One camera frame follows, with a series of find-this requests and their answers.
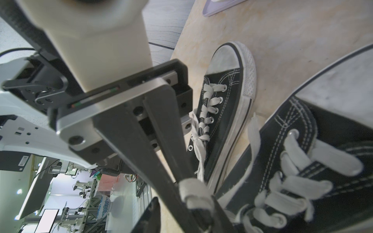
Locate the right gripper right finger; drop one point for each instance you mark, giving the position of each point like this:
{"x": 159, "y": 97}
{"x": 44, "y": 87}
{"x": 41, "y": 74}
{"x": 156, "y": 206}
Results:
{"x": 221, "y": 222}

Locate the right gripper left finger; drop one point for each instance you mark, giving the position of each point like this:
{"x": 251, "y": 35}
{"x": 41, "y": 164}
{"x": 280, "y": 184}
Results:
{"x": 150, "y": 221}

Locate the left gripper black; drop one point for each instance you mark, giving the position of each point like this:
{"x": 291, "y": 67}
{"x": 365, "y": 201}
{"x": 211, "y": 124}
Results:
{"x": 131, "y": 117}

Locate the black canvas sneaker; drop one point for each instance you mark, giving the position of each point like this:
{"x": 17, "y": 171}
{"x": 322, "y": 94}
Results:
{"x": 226, "y": 98}
{"x": 309, "y": 168}

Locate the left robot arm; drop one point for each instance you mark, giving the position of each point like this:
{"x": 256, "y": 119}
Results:
{"x": 38, "y": 84}

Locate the lavender tray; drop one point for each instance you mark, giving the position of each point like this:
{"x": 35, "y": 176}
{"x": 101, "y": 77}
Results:
{"x": 214, "y": 7}

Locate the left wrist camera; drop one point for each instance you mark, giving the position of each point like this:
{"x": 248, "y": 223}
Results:
{"x": 100, "y": 42}

